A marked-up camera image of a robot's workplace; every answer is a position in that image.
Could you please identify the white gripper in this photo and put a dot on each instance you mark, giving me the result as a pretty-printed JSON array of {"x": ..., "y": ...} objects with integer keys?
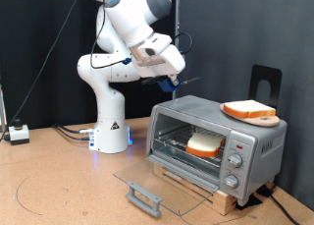
[{"x": 170, "y": 59}]

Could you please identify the white bread slice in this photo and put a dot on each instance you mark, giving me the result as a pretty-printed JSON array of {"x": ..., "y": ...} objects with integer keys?
[
  {"x": 204, "y": 143},
  {"x": 248, "y": 108}
]

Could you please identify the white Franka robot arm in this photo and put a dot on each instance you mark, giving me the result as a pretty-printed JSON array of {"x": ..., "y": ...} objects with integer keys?
[{"x": 108, "y": 71}]

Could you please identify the silver oven knob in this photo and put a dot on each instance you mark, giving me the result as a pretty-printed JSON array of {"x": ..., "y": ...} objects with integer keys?
[
  {"x": 235, "y": 160},
  {"x": 231, "y": 181}
]

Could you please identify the silver toaster oven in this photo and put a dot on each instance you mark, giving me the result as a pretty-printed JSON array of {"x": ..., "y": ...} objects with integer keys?
[{"x": 261, "y": 133}]

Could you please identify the black metal bookend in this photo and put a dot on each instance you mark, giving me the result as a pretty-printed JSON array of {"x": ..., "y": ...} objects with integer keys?
[{"x": 255, "y": 74}]

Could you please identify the round wooden cutting board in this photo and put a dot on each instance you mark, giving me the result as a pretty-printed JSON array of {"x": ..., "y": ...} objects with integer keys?
[{"x": 261, "y": 122}]

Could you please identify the wooden slatted crate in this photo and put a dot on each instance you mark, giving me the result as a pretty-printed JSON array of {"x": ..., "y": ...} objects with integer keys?
[{"x": 225, "y": 202}]

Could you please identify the white emergency stop box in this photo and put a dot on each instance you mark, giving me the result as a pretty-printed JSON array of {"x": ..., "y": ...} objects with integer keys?
[{"x": 19, "y": 133}]

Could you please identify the grey metal frame leg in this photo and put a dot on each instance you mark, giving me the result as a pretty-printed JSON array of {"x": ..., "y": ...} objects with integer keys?
[{"x": 2, "y": 110}]

